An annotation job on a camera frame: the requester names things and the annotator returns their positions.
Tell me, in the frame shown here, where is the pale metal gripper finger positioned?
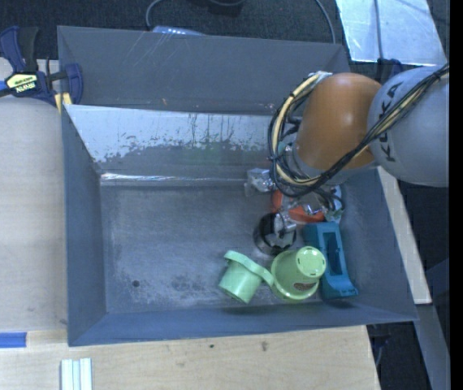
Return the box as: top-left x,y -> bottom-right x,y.
272,212 -> 298,240

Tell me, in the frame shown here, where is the orange round object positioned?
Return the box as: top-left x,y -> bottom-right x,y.
271,188 -> 327,224

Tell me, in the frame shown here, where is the yellow-green plastic cup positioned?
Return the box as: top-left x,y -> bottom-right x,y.
270,245 -> 327,302

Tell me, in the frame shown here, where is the teal blue tape dispenser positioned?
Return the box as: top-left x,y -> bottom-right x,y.
301,221 -> 360,301

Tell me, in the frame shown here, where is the pale green flanged cup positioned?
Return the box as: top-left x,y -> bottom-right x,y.
218,249 -> 275,305

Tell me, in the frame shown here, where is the grey metal bin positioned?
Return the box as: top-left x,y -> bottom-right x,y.
56,24 -> 420,348

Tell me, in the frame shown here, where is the black ring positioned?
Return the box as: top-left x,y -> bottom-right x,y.
253,212 -> 298,257

